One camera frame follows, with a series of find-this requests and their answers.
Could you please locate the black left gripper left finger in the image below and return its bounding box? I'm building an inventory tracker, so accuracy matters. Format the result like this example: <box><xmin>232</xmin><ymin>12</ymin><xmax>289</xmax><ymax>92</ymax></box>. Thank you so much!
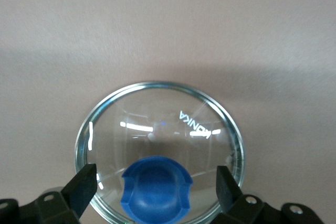
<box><xmin>0</xmin><ymin>163</ymin><xmax>98</xmax><ymax>224</ymax></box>

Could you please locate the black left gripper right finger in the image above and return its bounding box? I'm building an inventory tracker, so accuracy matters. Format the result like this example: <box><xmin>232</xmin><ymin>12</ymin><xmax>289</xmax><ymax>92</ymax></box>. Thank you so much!
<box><xmin>212</xmin><ymin>165</ymin><xmax>326</xmax><ymax>224</ymax></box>

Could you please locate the brown table mat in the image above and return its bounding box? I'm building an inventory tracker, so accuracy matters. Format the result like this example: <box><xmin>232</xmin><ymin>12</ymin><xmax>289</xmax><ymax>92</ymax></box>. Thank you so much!
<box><xmin>0</xmin><ymin>0</ymin><xmax>336</xmax><ymax>224</ymax></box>

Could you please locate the glass lid with blue knob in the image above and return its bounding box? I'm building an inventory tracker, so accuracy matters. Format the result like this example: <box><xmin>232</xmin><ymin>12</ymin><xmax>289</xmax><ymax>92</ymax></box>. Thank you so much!
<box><xmin>74</xmin><ymin>81</ymin><xmax>245</xmax><ymax>224</ymax></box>

